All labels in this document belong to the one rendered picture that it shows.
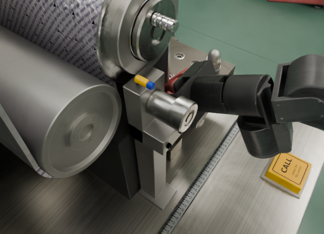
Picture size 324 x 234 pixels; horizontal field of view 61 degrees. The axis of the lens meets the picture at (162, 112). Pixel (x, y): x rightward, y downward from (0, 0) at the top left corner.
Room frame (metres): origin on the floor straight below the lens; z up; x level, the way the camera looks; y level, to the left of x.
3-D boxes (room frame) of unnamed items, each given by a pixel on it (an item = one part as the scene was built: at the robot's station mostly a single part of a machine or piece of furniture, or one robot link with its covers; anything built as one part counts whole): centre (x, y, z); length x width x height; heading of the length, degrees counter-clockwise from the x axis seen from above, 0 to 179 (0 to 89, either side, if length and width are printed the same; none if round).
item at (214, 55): (0.47, -0.11, 1.05); 0.04 x 0.04 x 0.04
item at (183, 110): (0.21, -0.02, 1.18); 0.04 x 0.02 x 0.04; 144
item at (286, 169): (0.28, -0.26, 0.91); 0.07 x 0.07 x 0.02; 54
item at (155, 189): (0.23, 0.01, 1.05); 0.06 x 0.05 x 0.31; 54
